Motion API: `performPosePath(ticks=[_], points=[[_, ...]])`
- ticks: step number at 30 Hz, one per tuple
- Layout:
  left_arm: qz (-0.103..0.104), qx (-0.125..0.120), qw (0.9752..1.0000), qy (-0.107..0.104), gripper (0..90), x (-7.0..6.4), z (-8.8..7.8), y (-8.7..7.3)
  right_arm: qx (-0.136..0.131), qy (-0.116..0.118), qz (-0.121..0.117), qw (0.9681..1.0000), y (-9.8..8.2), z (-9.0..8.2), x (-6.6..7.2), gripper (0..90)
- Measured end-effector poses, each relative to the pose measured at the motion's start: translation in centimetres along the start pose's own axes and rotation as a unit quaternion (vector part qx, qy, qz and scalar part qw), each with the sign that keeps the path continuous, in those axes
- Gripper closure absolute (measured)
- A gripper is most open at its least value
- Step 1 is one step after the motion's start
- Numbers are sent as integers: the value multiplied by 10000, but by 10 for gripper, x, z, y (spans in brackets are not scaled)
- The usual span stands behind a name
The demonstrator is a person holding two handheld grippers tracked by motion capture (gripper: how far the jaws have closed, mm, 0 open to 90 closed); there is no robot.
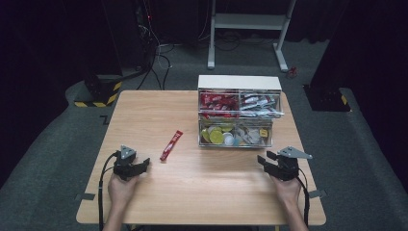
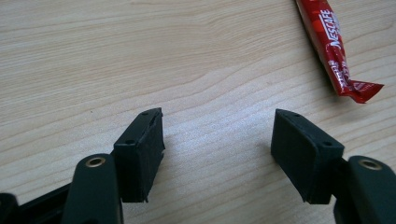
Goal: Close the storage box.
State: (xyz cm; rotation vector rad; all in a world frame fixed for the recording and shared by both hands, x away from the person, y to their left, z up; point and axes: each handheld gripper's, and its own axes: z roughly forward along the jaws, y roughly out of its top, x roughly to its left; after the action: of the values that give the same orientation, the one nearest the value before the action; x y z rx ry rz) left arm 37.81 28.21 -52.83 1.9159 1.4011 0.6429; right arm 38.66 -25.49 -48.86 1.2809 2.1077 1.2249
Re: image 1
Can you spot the pile of red packets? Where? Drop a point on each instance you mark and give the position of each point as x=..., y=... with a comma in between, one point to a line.
x=218, y=102

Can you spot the grey tape piece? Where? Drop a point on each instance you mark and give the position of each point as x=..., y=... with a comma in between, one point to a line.
x=317, y=193
x=85, y=196

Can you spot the heap of yellow capsules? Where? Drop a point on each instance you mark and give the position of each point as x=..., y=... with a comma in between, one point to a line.
x=216, y=137

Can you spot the pile of silver packets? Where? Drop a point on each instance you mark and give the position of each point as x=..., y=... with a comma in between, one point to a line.
x=258, y=103

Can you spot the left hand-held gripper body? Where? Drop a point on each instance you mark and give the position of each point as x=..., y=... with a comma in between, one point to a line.
x=123, y=166

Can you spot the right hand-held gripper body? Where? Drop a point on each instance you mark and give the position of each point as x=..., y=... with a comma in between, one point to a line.
x=287, y=166

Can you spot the clear drawer with silver packets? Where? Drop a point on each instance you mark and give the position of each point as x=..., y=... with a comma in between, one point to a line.
x=260, y=104

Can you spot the clear drawer with yellow capsules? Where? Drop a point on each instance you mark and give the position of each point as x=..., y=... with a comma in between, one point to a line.
x=216, y=134

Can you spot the dark base with yellow strip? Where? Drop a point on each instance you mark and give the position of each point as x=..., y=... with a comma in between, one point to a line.
x=325, y=97

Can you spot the red stick sachet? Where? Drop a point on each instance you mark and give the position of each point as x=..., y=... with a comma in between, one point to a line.
x=171, y=145

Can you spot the heap of grey packets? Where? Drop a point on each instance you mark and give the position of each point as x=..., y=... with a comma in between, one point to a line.
x=251, y=136

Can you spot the black yellow striped base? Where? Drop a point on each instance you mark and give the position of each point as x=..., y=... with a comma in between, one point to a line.
x=102, y=91

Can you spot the white capsule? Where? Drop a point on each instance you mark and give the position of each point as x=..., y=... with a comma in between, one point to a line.
x=228, y=139

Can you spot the small red floor object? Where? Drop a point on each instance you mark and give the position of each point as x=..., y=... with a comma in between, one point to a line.
x=291, y=72

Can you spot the person's left hand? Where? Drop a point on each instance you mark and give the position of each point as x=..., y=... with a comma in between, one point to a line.
x=120, y=192

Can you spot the person's right hand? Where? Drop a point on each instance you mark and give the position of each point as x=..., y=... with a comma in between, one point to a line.
x=287, y=191

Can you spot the white metal stand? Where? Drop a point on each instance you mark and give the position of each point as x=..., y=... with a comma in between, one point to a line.
x=248, y=21

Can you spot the small yellow packet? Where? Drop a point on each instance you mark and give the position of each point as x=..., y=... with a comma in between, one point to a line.
x=263, y=133

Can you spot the black equipment rack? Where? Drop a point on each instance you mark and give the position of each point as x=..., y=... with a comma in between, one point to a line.
x=128, y=35

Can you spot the clear drawer with red packets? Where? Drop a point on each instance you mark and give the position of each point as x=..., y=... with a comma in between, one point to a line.
x=219, y=104

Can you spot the clear drawer with grey packets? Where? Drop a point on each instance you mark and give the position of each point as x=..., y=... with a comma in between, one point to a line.
x=253, y=136

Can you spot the white drawer organizer cabinet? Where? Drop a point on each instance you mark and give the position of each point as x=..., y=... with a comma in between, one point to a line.
x=239, y=82

